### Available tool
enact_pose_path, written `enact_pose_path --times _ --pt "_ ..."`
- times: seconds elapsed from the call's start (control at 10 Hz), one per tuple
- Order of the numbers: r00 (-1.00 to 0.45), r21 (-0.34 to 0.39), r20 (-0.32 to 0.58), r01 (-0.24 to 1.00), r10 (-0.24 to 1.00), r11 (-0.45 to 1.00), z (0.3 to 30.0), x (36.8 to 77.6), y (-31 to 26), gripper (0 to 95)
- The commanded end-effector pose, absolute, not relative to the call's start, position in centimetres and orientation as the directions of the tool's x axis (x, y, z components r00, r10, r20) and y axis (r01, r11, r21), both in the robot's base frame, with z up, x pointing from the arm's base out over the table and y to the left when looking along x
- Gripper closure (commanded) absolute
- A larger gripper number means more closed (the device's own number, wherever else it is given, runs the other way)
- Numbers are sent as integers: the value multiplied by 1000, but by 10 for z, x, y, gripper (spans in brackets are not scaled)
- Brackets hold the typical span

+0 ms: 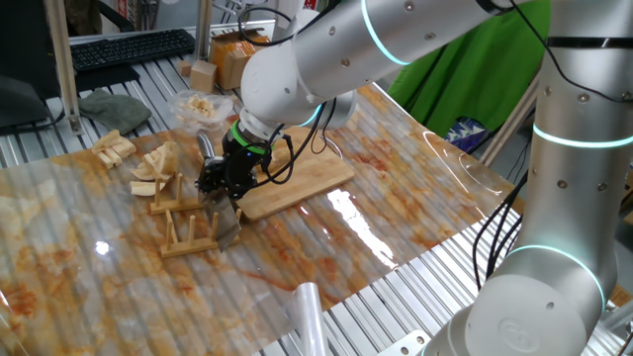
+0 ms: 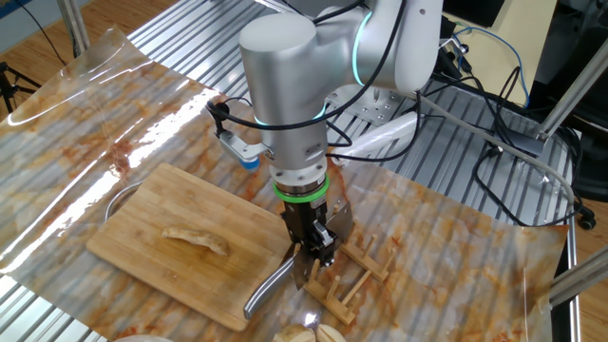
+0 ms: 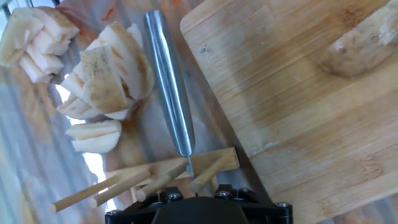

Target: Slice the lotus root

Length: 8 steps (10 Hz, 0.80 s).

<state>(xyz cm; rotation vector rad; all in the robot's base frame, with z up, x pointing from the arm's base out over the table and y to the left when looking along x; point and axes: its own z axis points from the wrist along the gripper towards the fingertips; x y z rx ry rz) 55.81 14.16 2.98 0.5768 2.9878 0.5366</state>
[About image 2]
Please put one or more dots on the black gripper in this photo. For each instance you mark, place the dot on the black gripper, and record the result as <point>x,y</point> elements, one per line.
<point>304,216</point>

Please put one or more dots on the steel cleaver knife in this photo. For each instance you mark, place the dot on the steel cleaver knife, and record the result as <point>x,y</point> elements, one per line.
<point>263,297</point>

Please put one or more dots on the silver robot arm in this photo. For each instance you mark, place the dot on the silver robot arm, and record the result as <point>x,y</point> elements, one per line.
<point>285,71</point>

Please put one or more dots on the long lotus root strip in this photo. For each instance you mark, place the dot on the long lotus root strip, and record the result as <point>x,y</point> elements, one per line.
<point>199,240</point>

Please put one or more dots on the green ringed wrist flange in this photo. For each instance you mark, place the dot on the green ringed wrist flange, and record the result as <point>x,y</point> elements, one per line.
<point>300,197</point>

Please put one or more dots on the wooden peg dish rack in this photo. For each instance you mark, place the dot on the wooden peg dish rack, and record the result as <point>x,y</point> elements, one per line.
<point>328,301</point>

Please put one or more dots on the marble pattern plastic mat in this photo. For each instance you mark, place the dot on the marble pattern plastic mat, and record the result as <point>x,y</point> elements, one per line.
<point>427,237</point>

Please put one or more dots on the bamboo cutting board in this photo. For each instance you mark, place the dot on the bamboo cutting board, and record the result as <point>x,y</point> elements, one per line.
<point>190,285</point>

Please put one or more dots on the clear plastic bag roll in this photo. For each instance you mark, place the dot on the clear plastic bag roll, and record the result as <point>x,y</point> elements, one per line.
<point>389,130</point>

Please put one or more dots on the black and silver clamp stand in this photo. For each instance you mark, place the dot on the black and silver clamp stand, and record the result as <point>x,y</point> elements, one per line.
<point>451,59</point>

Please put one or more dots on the beige panel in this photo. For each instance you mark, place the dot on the beige panel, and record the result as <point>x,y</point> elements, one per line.
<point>499,71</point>

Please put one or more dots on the black caster wheel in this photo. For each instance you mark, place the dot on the black caster wheel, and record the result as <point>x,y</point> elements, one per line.
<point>587,221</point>

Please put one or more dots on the black equipment box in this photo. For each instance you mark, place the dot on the black equipment box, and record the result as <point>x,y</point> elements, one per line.
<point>480,12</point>

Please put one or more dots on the black office chair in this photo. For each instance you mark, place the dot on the black office chair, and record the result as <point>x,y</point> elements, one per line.
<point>594,157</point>

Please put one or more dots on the black tripod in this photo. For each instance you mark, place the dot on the black tripod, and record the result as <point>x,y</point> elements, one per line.
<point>4,81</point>

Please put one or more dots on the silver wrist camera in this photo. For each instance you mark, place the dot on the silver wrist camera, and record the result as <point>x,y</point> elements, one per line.
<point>240,149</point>

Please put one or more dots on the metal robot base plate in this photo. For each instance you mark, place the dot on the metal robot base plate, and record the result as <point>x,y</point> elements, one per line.
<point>375,111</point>

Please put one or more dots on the grey post foot bracket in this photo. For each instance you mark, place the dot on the grey post foot bracket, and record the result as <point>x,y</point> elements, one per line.
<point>522,142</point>

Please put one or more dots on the aluminium frame post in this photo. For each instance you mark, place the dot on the aluminium frame post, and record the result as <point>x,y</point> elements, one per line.
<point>570,95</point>
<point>75,24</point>
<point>579,278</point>

